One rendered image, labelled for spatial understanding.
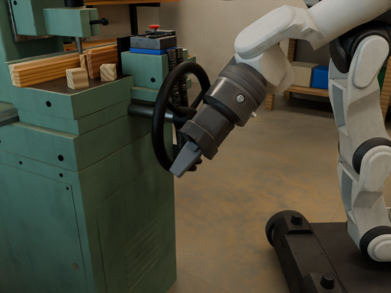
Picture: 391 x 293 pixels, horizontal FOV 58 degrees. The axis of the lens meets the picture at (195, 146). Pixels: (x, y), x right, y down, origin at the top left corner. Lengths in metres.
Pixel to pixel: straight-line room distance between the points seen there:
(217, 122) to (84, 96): 0.40
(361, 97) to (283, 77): 0.52
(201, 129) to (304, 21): 0.24
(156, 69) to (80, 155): 0.30
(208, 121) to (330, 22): 0.25
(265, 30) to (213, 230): 1.37
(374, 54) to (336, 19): 0.50
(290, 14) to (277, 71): 0.10
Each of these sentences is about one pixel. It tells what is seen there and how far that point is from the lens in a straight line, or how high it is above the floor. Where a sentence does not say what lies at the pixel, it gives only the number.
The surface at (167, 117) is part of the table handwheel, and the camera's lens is 0.93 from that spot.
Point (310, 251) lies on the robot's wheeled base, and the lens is 1.50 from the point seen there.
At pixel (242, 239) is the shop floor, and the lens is 1.81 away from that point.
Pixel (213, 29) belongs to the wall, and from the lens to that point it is 4.57.
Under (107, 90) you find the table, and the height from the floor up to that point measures 0.88.
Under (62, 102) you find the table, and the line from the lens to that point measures 0.87.
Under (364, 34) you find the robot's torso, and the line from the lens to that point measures 1.13.
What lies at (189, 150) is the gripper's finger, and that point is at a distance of 0.61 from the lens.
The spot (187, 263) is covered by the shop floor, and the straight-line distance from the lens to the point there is 1.67.
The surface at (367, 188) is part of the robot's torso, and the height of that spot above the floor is 0.53.
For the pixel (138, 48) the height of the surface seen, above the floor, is 0.97.
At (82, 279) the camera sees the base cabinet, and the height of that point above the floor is 0.36.
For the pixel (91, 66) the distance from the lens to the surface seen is 0.99.
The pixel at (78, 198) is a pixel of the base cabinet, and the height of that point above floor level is 0.64.
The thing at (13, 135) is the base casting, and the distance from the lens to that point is 1.04.
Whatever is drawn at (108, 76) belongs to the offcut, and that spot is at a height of 0.91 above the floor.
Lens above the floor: 1.11
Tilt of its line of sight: 24 degrees down
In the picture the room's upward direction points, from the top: straight up
